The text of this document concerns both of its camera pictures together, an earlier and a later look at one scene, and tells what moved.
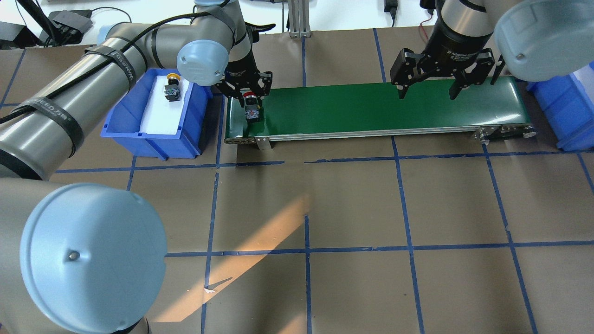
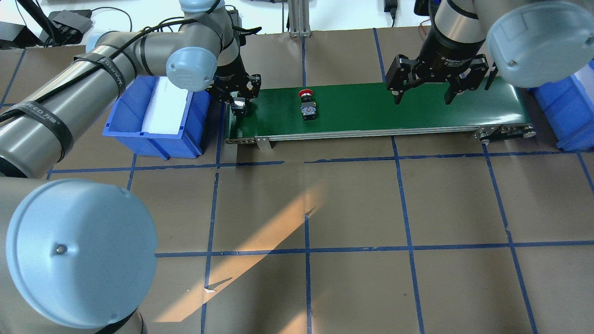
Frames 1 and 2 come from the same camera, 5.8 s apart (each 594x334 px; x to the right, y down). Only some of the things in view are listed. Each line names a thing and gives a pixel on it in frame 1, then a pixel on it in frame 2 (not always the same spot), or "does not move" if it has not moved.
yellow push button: x=172 y=91 to x=238 y=106
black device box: x=69 y=26 does not move
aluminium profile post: x=299 y=21 does not move
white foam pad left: x=161 y=116 does not move
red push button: x=251 y=109 to x=308 y=106
